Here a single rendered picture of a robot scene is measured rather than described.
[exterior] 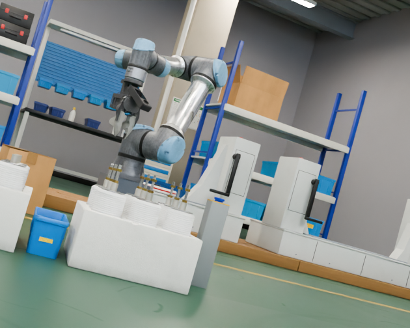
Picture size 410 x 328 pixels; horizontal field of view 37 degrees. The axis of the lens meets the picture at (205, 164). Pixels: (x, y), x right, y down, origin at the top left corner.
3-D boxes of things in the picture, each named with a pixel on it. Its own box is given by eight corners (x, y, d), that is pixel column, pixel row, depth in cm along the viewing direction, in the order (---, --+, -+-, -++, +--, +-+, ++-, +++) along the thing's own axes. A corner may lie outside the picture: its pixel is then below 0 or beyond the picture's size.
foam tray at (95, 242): (63, 246, 221) (77, 199, 223) (164, 272, 231) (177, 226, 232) (67, 266, 184) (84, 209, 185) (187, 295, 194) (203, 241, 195)
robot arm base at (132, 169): (103, 172, 255) (110, 150, 255) (137, 182, 260) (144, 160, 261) (112, 175, 241) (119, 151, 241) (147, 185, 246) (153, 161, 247)
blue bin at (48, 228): (25, 239, 216) (35, 206, 216) (56, 246, 218) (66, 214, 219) (23, 252, 187) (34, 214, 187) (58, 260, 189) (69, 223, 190)
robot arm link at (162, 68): (151, 56, 238) (135, 47, 229) (175, 60, 233) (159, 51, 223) (146, 76, 238) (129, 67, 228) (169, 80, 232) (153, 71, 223)
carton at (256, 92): (209, 105, 755) (221, 67, 758) (257, 123, 785) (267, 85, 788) (230, 105, 706) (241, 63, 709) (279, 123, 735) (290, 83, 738)
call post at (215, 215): (183, 280, 225) (207, 199, 226) (201, 285, 226) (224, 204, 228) (188, 284, 218) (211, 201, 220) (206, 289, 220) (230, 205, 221)
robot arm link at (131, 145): (129, 155, 259) (138, 125, 260) (154, 162, 253) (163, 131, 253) (112, 150, 249) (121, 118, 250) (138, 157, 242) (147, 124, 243)
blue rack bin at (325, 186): (286, 185, 794) (290, 169, 795) (310, 192, 808) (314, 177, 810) (306, 188, 748) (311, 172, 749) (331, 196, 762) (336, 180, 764)
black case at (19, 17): (-5, 24, 648) (-1, 9, 649) (27, 35, 660) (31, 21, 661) (-4, 17, 609) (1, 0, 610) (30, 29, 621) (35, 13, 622)
